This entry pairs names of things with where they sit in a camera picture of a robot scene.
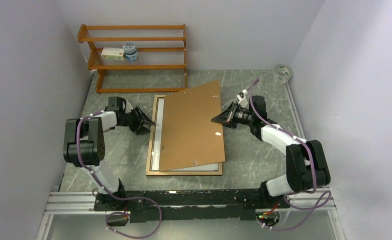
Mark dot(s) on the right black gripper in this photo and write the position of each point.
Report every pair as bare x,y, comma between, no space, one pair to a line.
227,118

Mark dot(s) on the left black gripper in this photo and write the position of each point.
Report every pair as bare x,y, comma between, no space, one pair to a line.
141,119

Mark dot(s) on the brown cardboard backing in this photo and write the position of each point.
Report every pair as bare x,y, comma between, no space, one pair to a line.
189,140

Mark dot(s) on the wooden picture frame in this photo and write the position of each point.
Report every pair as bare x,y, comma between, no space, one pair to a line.
156,149

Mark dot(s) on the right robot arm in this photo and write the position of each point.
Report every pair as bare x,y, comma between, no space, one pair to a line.
306,164

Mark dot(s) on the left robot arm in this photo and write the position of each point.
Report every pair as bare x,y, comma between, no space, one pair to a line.
84,144

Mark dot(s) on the wooden shelf rack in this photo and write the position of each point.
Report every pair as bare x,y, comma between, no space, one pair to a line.
95,61

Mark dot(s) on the clear tape roll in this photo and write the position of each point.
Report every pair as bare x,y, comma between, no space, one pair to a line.
282,73

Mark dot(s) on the blue white jar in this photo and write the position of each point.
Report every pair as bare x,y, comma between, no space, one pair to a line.
130,51

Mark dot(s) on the white red box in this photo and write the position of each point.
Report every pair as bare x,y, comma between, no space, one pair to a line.
113,53

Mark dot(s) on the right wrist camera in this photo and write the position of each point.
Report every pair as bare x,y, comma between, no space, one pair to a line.
242,99

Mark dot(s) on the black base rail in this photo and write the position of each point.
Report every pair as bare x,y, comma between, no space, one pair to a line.
167,205

